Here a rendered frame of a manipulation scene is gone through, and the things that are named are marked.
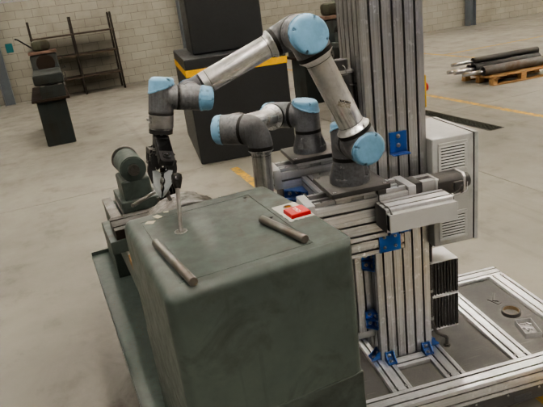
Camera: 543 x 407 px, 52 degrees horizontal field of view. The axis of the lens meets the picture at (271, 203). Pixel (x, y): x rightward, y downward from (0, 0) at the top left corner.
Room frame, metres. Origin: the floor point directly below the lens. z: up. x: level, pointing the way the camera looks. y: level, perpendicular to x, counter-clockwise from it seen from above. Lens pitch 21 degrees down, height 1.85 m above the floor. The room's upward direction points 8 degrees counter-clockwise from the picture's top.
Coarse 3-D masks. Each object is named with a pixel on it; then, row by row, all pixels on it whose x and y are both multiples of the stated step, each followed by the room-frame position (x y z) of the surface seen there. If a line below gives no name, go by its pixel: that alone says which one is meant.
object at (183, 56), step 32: (192, 0) 7.00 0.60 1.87; (224, 0) 7.07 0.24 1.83; (256, 0) 7.14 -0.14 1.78; (192, 32) 6.99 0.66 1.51; (224, 32) 7.06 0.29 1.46; (256, 32) 7.13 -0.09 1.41; (192, 64) 6.58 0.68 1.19; (224, 96) 6.64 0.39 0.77; (256, 96) 6.71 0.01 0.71; (288, 96) 6.78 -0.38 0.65; (192, 128) 7.05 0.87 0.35; (288, 128) 6.77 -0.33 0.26; (224, 160) 6.62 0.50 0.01
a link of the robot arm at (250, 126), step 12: (240, 120) 2.08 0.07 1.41; (252, 120) 2.07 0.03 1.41; (240, 132) 2.06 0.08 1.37; (252, 132) 2.04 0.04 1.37; (264, 132) 2.05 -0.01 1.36; (252, 144) 2.04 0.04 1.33; (264, 144) 2.04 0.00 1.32; (252, 156) 2.06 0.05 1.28; (264, 156) 2.04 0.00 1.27; (264, 168) 2.04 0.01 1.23; (264, 180) 2.03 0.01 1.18
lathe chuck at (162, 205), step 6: (180, 192) 1.85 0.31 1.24; (186, 192) 1.85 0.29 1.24; (192, 192) 1.86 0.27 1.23; (180, 198) 1.79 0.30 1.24; (186, 198) 1.78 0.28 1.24; (192, 198) 1.78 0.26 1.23; (204, 198) 1.81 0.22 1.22; (210, 198) 1.87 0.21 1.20; (156, 204) 1.82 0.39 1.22; (162, 204) 1.79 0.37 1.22; (168, 204) 1.77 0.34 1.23; (156, 210) 1.78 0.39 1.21; (162, 210) 1.75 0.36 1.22
